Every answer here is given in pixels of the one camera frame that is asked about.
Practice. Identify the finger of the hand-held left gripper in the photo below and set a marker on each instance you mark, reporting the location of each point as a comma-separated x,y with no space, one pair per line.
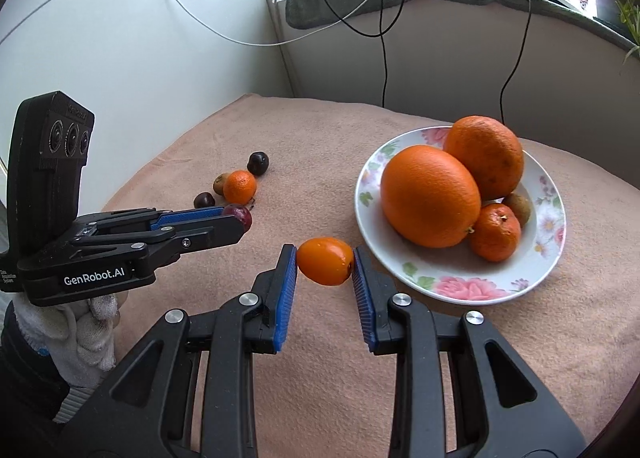
190,217
212,233

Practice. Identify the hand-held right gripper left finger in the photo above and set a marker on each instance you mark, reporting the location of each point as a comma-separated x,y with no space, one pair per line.
284,298

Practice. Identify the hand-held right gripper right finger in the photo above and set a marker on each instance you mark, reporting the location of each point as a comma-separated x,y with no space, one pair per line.
365,308

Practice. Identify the dark plum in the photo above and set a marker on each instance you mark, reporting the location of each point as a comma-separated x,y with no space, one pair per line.
240,215
258,163

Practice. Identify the orange kumquat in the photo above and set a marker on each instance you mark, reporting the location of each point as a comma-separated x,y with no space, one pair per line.
325,261

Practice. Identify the floral white plate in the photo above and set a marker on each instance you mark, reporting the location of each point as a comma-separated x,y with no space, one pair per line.
450,278

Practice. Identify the large smooth orange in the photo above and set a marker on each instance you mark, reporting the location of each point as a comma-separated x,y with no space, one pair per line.
430,195

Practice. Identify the small tangerine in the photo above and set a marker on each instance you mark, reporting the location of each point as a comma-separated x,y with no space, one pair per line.
239,187
495,234

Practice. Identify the small brown kiwi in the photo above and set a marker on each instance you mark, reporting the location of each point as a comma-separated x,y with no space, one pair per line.
520,208

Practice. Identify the large bumpy orange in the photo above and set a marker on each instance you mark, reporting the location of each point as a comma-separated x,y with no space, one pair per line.
487,155

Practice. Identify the person's left hand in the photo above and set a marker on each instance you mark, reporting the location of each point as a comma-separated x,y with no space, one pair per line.
82,333

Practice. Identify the dark red cherry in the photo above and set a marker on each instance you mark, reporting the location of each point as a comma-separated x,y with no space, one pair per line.
204,200

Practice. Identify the tiny brown fruit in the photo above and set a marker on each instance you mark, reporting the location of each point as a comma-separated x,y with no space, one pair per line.
219,184

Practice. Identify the white panel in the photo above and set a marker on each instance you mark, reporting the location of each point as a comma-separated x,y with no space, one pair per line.
150,77

